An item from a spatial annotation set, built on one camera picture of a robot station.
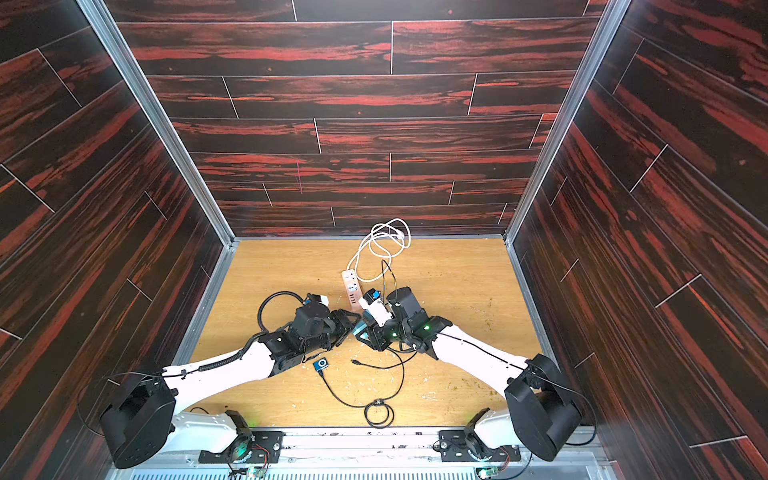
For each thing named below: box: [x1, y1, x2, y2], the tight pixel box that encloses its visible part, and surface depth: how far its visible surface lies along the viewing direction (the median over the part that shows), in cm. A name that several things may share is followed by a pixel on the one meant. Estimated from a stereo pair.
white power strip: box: [342, 269, 363, 312], surface depth 103 cm
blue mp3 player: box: [312, 357, 329, 372], surface depth 88 cm
